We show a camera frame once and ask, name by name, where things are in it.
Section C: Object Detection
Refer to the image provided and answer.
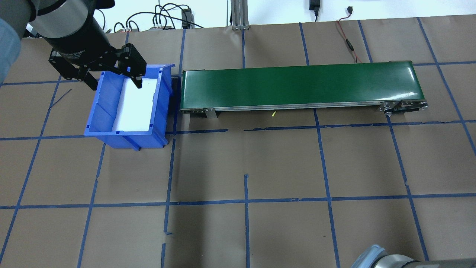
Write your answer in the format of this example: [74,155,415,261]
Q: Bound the small circuit board hub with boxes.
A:
[148,21,176,31]

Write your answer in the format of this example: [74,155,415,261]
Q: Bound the blue plastic storage bin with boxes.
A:
[83,63,177,152]

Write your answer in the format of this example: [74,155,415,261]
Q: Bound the white desk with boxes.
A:
[93,0,476,30]

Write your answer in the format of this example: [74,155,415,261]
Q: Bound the green conveyor belt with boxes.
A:
[179,60,430,120]

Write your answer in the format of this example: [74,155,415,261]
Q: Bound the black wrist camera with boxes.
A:
[89,0,116,10]

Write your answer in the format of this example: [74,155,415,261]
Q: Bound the aluminium upright post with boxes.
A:
[229,0,251,31]

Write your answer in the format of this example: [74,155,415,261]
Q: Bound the red and black conveyor wires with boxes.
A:
[335,16,364,65]

